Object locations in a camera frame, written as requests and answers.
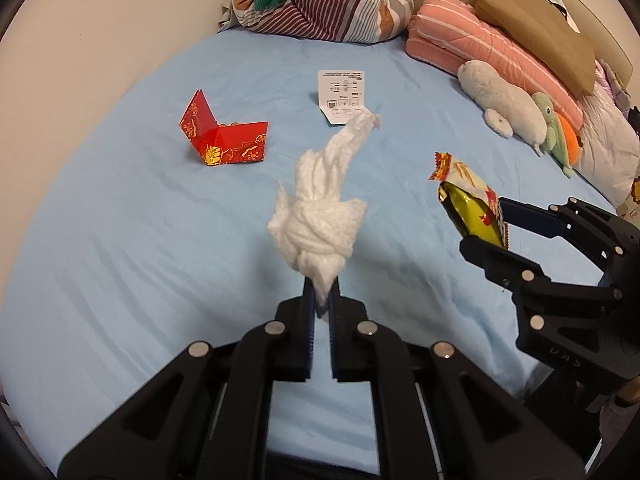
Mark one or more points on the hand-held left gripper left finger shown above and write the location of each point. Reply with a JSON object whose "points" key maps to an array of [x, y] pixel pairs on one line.
{"points": [[309, 320]]}

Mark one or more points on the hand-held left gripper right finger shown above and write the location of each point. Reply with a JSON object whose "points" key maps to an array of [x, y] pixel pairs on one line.
{"points": [[334, 320]]}

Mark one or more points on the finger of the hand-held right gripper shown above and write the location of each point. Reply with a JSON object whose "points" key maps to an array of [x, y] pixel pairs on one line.
{"points": [[530, 217], [500, 260]]}

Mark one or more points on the yellow snack packet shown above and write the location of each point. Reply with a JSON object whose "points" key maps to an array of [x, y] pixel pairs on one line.
{"points": [[475, 205]]}

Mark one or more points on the small white twisted tissue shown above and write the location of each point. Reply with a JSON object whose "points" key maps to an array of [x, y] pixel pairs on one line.
{"points": [[320, 220]]}

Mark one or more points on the green turtle plush toy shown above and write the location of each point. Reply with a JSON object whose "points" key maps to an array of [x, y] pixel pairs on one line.
{"points": [[552, 130]]}

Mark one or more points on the pale lavender pillow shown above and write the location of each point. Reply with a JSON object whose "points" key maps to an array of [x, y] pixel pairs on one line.
{"points": [[605, 150]]}

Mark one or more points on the white plush toy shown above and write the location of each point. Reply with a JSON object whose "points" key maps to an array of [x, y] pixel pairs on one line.
{"points": [[500, 95]]}

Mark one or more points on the light blue bed sheet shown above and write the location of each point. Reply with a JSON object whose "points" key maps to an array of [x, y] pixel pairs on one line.
{"points": [[150, 260]]}

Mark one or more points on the pink striped quilt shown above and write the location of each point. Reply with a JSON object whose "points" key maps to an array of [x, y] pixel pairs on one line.
{"points": [[470, 35]]}

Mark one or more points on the brown paper bag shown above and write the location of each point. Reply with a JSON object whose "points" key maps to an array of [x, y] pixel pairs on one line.
{"points": [[540, 25]]}

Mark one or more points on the red folded envelope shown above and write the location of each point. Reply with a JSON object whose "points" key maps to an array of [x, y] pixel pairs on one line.
{"points": [[220, 140]]}

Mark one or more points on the beige headboard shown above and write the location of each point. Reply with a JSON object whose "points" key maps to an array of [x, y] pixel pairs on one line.
{"points": [[595, 20]]}

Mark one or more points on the white printed leaflet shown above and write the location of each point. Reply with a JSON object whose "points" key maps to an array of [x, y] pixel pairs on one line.
{"points": [[342, 90]]}

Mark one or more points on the striped patchwork bedding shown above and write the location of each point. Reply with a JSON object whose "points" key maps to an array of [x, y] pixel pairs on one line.
{"points": [[330, 10]]}

